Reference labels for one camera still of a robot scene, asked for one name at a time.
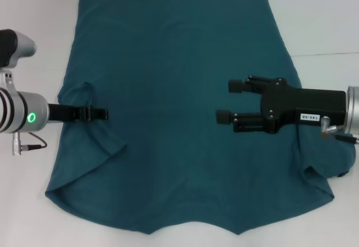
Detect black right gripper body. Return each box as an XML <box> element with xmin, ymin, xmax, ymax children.
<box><xmin>260</xmin><ymin>77</ymin><xmax>347</xmax><ymax>134</ymax></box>

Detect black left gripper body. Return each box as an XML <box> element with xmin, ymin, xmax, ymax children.
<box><xmin>48</xmin><ymin>104</ymin><xmax>91</xmax><ymax>123</ymax></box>

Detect dark teal blue shirt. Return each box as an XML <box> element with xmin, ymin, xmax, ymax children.
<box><xmin>44</xmin><ymin>0</ymin><xmax>357</xmax><ymax>228</ymax></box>

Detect right gripper cable with connector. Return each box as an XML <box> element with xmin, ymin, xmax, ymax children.
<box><xmin>320</xmin><ymin>116</ymin><xmax>357</xmax><ymax>145</ymax></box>

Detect gripper cable with connector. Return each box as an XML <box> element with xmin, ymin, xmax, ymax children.
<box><xmin>320</xmin><ymin>116</ymin><xmax>357</xmax><ymax>145</ymax></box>
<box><xmin>11</xmin><ymin>131</ymin><xmax>48</xmax><ymax>157</ymax></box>

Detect left gripper cable with connector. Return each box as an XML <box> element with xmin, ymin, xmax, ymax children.
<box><xmin>11</xmin><ymin>131</ymin><xmax>48</xmax><ymax>157</ymax></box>

